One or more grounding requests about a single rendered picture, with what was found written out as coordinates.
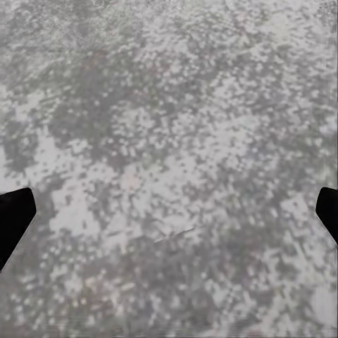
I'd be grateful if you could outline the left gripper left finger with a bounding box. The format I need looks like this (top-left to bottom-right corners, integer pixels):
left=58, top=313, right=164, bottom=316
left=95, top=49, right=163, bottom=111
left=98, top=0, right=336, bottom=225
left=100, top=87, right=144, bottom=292
left=0, top=188, right=37, bottom=272

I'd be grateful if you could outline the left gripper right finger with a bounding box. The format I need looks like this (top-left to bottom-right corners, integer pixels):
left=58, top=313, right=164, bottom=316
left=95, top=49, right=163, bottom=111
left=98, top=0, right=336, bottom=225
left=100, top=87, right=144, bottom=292
left=315, top=187, right=338, bottom=245

